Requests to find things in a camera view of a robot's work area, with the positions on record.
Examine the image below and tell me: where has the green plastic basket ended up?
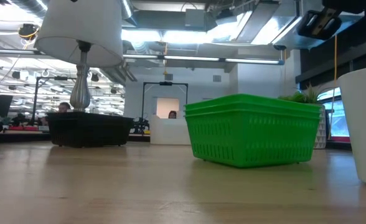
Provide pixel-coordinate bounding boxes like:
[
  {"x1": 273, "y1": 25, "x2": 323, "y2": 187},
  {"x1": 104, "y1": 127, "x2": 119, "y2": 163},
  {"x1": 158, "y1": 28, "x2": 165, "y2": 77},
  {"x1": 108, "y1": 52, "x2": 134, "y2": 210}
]
[
  {"x1": 184, "y1": 93, "x2": 323, "y2": 113},
  {"x1": 184, "y1": 107, "x2": 323, "y2": 169}
]

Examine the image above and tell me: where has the black plastic basket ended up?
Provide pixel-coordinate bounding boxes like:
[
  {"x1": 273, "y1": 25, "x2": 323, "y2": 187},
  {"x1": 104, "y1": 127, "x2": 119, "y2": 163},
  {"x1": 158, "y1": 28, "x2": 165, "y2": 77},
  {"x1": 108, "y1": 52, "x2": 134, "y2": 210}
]
[{"x1": 45, "y1": 111, "x2": 135, "y2": 149}]

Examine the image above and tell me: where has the white plastic bin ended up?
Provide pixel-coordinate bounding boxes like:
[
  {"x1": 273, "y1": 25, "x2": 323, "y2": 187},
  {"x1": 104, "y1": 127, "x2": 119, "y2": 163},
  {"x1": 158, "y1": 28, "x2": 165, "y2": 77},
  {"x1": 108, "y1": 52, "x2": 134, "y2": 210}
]
[{"x1": 149, "y1": 114, "x2": 192, "y2": 146}]

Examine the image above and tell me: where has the small black background robot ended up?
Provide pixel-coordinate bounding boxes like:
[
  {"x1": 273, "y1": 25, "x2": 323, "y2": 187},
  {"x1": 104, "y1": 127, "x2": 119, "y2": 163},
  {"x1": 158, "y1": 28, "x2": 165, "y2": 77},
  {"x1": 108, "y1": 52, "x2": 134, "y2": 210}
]
[{"x1": 132, "y1": 117, "x2": 151, "y2": 136}]

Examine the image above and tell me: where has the long ceiling light tube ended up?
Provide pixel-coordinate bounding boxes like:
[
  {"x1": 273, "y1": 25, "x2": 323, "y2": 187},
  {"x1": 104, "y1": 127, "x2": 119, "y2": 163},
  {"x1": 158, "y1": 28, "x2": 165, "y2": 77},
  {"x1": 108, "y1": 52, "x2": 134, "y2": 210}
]
[{"x1": 122, "y1": 54, "x2": 286, "y2": 66}]

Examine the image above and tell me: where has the table lamp white shade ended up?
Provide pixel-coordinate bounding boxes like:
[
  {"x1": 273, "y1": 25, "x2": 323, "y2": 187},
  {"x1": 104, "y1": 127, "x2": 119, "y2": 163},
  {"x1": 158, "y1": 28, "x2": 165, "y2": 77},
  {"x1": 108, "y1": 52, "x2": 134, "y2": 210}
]
[{"x1": 34, "y1": 0, "x2": 124, "y2": 113}]

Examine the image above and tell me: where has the plant in white patterned pot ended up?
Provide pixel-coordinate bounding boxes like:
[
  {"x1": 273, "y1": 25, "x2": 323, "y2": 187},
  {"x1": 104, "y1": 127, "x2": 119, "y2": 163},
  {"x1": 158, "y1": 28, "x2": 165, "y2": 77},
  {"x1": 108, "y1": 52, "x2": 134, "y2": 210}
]
[{"x1": 278, "y1": 83, "x2": 327, "y2": 150}]

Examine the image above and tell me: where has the red boxes row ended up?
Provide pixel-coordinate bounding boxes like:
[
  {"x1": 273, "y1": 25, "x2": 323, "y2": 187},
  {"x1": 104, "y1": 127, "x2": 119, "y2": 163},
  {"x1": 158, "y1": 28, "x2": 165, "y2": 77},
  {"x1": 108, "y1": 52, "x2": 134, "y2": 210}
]
[{"x1": 7, "y1": 125, "x2": 40, "y2": 132}]

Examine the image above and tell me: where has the round black ceiling device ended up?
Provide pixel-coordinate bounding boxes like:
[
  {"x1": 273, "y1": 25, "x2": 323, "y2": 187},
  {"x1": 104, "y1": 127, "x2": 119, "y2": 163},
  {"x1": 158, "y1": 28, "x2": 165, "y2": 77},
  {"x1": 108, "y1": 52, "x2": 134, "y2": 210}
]
[{"x1": 17, "y1": 22, "x2": 41, "y2": 41}]

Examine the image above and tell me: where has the white plastic cup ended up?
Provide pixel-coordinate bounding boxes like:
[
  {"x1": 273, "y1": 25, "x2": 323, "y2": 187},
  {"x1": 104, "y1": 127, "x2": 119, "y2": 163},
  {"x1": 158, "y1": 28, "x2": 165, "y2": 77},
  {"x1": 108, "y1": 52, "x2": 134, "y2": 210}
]
[{"x1": 337, "y1": 64, "x2": 366, "y2": 190}]

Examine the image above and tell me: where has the black background gantry frame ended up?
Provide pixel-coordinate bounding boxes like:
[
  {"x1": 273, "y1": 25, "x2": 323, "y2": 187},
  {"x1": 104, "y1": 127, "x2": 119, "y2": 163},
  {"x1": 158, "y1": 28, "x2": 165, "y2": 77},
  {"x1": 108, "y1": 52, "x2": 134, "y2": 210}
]
[{"x1": 30, "y1": 75, "x2": 78, "y2": 124}]

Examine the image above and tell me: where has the yellow hanging cable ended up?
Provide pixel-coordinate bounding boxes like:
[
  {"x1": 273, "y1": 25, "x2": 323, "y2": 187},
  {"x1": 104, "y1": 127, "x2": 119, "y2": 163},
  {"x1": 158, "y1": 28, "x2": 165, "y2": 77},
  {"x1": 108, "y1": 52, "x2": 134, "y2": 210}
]
[{"x1": 328, "y1": 34, "x2": 340, "y2": 141}]

